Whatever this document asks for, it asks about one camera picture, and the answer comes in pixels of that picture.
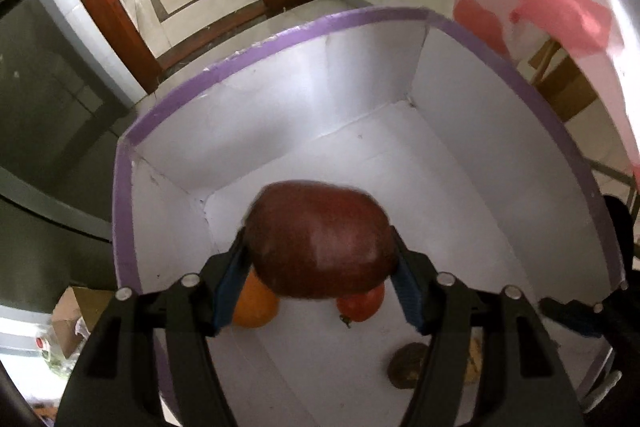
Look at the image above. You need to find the white box purple rim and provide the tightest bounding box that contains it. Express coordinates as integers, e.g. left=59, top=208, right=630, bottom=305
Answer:
left=113, top=8, right=623, bottom=426

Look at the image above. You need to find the dark refrigerator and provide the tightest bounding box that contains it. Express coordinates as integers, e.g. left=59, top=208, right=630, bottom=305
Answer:
left=1, top=0, right=134, bottom=313

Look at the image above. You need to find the large orange mandarin with stem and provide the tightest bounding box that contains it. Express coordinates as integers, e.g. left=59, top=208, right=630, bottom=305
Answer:
left=232, top=269, right=280, bottom=329

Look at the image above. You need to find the red tomato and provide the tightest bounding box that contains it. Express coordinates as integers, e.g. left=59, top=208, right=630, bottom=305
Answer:
left=336, top=283, right=385, bottom=326

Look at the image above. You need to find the dark purple mangosteen front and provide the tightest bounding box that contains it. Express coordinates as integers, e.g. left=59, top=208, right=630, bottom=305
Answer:
left=386, top=343, right=428, bottom=390

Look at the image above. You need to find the large dark red pomegranate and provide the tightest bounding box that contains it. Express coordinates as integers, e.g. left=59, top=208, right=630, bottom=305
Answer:
left=243, top=180, right=397, bottom=299

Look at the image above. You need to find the cardboard box on floor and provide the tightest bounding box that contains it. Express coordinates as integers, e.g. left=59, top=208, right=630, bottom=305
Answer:
left=52, top=286, right=114, bottom=359

